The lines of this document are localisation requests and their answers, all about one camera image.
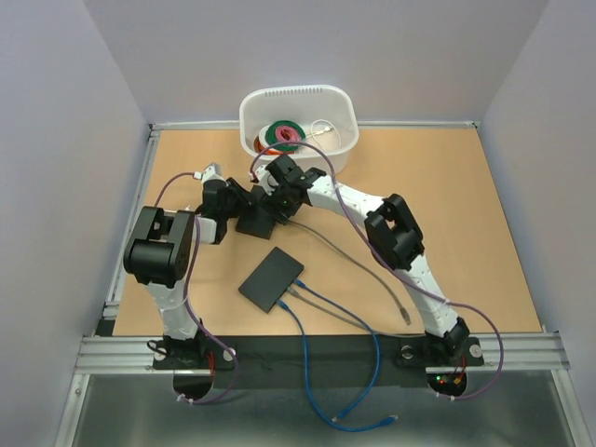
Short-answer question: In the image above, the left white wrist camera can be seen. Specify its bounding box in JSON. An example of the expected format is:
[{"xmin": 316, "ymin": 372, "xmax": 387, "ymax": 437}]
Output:
[{"xmin": 193, "ymin": 162, "xmax": 225, "ymax": 183}]

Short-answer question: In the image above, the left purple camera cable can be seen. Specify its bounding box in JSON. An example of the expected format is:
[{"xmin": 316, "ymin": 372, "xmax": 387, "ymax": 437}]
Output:
[{"xmin": 154, "ymin": 171, "xmax": 241, "ymax": 406}]

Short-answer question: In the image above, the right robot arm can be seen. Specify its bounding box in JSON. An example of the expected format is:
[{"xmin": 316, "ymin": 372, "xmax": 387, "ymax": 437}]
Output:
[{"xmin": 250, "ymin": 156, "xmax": 469, "ymax": 363}]

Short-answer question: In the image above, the white plastic bin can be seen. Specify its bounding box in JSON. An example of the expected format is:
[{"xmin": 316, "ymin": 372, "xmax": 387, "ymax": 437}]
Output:
[{"xmin": 238, "ymin": 84, "xmax": 359, "ymax": 176}]

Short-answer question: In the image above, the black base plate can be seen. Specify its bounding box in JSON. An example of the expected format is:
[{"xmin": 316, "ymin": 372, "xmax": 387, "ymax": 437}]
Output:
[{"xmin": 153, "ymin": 333, "xmax": 485, "ymax": 392}]

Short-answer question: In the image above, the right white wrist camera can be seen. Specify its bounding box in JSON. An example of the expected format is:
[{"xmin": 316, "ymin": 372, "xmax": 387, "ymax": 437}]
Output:
[{"xmin": 250, "ymin": 166, "xmax": 276, "ymax": 195}]

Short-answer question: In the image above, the pink coiled cable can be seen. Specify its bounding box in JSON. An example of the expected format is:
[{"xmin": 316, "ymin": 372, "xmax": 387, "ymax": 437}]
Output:
[{"xmin": 276, "ymin": 125, "xmax": 302, "ymax": 146}]

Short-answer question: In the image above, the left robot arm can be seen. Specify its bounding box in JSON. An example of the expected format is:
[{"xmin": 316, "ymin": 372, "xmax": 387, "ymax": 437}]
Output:
[{"xmin": 123, "ymin": 171, "xmax": 252, "ymax": 367}]

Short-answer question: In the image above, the dark blue ethernet cable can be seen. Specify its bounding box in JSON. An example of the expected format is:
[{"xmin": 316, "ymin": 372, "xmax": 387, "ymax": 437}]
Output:
[{"xmin": 293, "ymin": 278, "xmax": 383, "ymax": 423}]

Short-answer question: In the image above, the orange coiled cable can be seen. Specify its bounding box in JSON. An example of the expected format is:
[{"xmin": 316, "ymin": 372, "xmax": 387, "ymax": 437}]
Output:
[{"xmin": 253, "ymin": 134, "xmax": 299, "ymax": 157}]

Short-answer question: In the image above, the aluminium table frame rail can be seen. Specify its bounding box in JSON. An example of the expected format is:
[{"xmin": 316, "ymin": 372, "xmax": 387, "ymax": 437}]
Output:
[{"xmin": 74, "ymin": 126, "xmax": 570, "ymax": 376}]

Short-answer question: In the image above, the black network switch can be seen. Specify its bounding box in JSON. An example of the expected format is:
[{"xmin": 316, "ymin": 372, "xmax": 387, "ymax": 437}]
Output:
[
  {"xmin": 236, "ymin": 186, "xmax": 277, "ymax": 239},
  {"xmin": 238, "ymin": 247, "xmax": 305, "ymax": 313}
]

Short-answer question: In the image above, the white usb cable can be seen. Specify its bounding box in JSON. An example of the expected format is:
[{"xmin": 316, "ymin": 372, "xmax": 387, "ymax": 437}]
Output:
[{"xmin": 303, "ymin": 119, "xmax": 344, "ymax": 154}]

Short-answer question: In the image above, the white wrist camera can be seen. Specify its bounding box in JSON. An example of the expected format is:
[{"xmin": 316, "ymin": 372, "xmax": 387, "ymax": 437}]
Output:
[
  {"xmin": 250, "ymin": 166, "xmax": 276, "ymax": 195},
  {"xmin": 193, "ymin": 162, "xmax": 225, "ymax": 183}
]

